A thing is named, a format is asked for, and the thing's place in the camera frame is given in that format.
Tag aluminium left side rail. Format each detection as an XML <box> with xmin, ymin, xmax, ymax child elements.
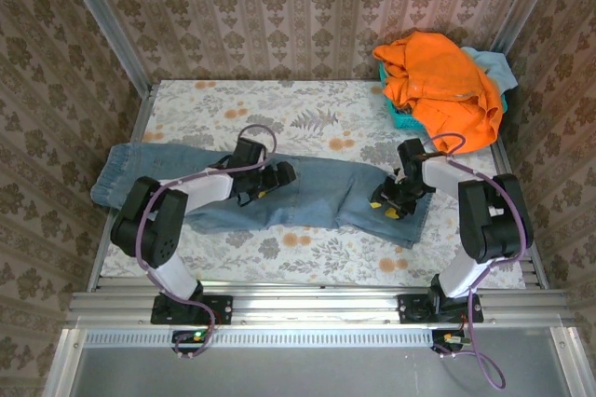
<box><xmin>87</xmin><ymin>83</ymin><xmax>157</xmax><ymax>294</ymax></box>

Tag blue denim jeans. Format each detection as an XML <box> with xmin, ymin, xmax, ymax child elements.
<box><xmin>90</xmin><ymin>143</ymin><xmax>433</xmax><ymax>250</ymax></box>

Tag grey metal lower panel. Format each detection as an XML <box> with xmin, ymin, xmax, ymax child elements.
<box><xmin>44</xmin><ymin>327</ymin><xmax>592</xmax><ymax>397</ymax></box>

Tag aluminium left corner post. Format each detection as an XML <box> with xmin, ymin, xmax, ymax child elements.
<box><xmin>51</xmin><ymin>0</ymin><xmax>155</xmax><ymax>93</ymax></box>

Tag teal plastic basket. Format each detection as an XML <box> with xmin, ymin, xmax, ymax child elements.
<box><xmin>377</xmin><ymin>63</ymin><xmax>508</xmax><ymax>131</ymax></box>

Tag aluminium front frame rail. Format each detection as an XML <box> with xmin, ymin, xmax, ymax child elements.
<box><xmin>64</xmin><ymin>282</ymin><xmax>578</xmax><ymax>331</ymax></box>

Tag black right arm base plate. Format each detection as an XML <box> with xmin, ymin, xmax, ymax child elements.
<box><xmin>398</xmin><ymin>293</ymin><xmax>485</xmax><ymax>325</ymax></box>

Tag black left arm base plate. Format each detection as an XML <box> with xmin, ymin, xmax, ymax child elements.
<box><xmin>151</xmin><ymin>294</ymin><xmax>234</xmax><ymax>326</ymax></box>

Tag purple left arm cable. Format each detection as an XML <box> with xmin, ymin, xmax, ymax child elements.
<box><xmin>137</xmin><ymin>124</ymin><xmax>278</xmax><ymax>361</ymax></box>

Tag floral patterned table mat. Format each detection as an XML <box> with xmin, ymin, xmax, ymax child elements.
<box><xmin>100</xmin><ymin>78</ymin><xmax>527</xmax><ymax>289</ymax></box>

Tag left controller board green light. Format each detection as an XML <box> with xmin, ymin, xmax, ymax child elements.
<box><xmin>171</xmin><ymin>329</ymin><xmax>209</xmax><ymax>354</ymax></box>

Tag aluminium right side rail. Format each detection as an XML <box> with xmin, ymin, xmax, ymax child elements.
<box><xmin>488</xmin><ymin>143</ymin><xmax>547</xmax><ymax>290</ymax></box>

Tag right controller board with wires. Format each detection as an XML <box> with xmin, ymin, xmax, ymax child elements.
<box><xmin>430</xmin><ymin>329</ymin><xmax>471</xmax><ymax>354</ymax></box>

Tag grey slotted cable duct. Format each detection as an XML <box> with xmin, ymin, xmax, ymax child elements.
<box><xmin>83</xmin><ymin>327</ymin><xmax>441</xmax><ymax>348</ymax></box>

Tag light blue garment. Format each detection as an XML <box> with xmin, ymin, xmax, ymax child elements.
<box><xmin>459</xmin><ymin>46</ymin><xmax>520</xmax><ymax>95</ymax></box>

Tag orange trousers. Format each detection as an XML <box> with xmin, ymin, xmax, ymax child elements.
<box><xmin>372</xmin><ymin>31</ymin><xmax>507</xmax><ymax>154</ymax></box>

